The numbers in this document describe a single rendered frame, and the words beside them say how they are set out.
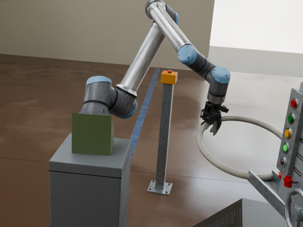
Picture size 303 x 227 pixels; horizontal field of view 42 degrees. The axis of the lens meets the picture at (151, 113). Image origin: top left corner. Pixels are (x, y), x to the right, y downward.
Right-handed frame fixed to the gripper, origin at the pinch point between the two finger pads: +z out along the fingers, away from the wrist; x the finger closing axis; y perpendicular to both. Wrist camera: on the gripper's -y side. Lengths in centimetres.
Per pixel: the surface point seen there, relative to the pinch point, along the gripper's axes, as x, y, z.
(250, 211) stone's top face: 45.4, 15.9, 11.1
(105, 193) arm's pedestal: -18, 54, 36
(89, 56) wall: -541, -232, 248
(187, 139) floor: -143, -140, 159
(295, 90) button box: 56, 33, -65
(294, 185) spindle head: 69, 39, -38
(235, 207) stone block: 37.9, 16.2, 15.7
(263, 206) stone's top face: 46.4, 7.0, 12.0
